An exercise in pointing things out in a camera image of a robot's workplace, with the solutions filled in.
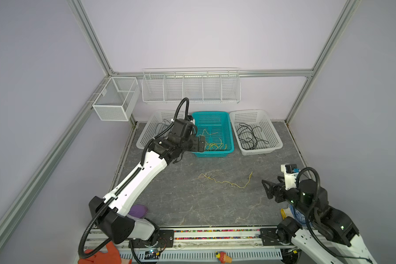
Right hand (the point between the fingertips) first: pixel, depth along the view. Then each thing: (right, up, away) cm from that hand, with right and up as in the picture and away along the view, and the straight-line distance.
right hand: (272, 180), depth 68 cm
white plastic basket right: (+9, +32, +48) cm, 59 cm away
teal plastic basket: (-21, +26, +51) cm, 61 cm away
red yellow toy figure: (-21, -31, -1) cm, 38 cm away
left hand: (-32, +16, +7) cm, 37 cm away
